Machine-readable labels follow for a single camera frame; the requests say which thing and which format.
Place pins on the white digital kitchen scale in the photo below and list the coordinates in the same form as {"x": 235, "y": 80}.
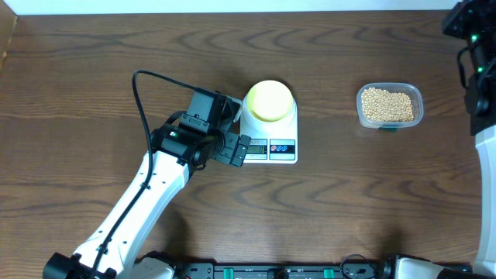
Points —
{"x": 271, "y": 142}

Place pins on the yellow bowl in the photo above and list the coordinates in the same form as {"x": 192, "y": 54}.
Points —
{"x": 269, "y": 101}

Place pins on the clear plastic container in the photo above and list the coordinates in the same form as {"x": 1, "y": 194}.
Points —
{"x": 410, "y": 90}

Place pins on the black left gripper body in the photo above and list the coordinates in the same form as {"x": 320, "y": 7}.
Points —
{"x": 226, "y": 153}

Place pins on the soybeans in container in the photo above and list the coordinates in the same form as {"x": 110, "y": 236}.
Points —
{"x": 384, "y": 106}

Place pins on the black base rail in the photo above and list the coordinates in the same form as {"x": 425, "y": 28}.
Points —
{"x": 294, "y": 271}

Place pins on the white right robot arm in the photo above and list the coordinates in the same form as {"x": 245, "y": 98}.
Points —
{"x": 473, "y": 21}

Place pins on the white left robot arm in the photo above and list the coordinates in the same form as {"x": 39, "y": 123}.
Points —
{"x": 180, "y": 147}

